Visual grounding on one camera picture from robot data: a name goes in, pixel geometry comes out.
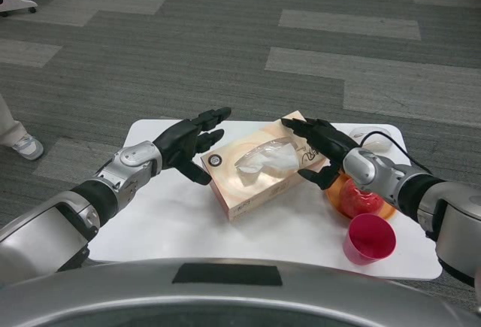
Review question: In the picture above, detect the white computer mouse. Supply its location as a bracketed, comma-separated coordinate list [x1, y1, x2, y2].
[349, 126, 392, 151]

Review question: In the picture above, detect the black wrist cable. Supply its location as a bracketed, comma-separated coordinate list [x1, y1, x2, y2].
[358, 130, 435, 174]

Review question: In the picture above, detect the silver robot chest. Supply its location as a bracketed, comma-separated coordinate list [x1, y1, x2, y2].
[0, 257, 481, 327]

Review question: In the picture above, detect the red apple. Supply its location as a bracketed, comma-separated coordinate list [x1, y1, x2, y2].
[340, 178, 384, 219]

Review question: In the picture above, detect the orange plate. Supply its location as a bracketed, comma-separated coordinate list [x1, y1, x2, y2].
[325, 172, 398, 219]

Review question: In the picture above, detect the white chair base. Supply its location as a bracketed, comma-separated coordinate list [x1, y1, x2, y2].
[0, 0, 38, 18]

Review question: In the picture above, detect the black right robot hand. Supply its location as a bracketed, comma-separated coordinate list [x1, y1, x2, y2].
[280, 117, 364, 192]

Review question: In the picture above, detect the beige tissue box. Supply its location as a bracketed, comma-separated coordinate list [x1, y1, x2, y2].
[200, 110, 335, 224]

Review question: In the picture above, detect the person in beige trousers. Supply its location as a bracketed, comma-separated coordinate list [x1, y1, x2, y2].
[0, 93, 44, 161]

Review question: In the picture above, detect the pink plastic cup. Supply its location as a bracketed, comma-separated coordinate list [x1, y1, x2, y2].
[343, 213, 398, 266]

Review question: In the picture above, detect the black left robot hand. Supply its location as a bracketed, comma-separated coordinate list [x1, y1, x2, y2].
[155, 107, 233, 186]

